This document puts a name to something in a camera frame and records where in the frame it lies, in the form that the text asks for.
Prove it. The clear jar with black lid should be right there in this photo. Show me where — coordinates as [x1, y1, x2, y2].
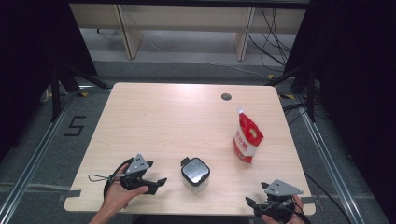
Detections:
[180, 156, 211, 195]

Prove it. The bundle of black cables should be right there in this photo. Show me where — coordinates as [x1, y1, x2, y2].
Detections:
[247, 7, 295, 68]

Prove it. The black floor cable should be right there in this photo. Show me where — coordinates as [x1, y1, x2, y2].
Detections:
[303, 172, 354, 224]

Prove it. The red and white plastic bag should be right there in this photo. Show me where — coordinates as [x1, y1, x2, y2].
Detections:
[233, 106, 264, 165]

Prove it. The white floor cable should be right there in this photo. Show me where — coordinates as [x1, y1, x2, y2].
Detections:
[199, 61, 271, 79]

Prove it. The black metal stand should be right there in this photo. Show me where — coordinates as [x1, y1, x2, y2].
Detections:
[49, 62, 111, 122]
[264, 66, 321, 123]

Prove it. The person's right hand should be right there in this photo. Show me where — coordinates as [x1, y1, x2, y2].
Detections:
[261, 194, 312, 224]

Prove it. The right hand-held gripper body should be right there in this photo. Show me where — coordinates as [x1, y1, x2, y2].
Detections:
[255, 179, 304, 223]

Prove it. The grey cord loop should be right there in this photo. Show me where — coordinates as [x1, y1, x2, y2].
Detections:
[88, 173, 127, 183]

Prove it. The aluminium floor rail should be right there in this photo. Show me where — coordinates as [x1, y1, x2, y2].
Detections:
[293, 94, 365, 224]
[0, 91, 78, 224]

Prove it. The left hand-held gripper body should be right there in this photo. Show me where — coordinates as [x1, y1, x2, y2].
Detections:
[120, 153, 151, 191]

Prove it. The light wooden shelf unit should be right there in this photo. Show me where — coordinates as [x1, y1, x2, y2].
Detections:
[68, 3, 307, 62]

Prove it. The dark curtain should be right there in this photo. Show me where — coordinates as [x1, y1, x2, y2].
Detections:
[284, 0, 396, 218]
[0, 0, 98, 160]

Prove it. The person's left hand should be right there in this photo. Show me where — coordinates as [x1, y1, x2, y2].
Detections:
[101, 162, 149, 213]

